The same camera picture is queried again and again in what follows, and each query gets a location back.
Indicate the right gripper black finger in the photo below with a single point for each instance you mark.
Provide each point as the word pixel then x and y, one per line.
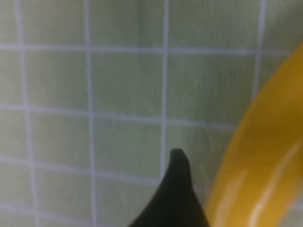
pixel 176 201

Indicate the yellow banana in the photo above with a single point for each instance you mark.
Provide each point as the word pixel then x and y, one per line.
pixel 258 165

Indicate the green checkered tablecloth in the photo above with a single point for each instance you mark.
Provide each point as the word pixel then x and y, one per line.
pixel 113 89

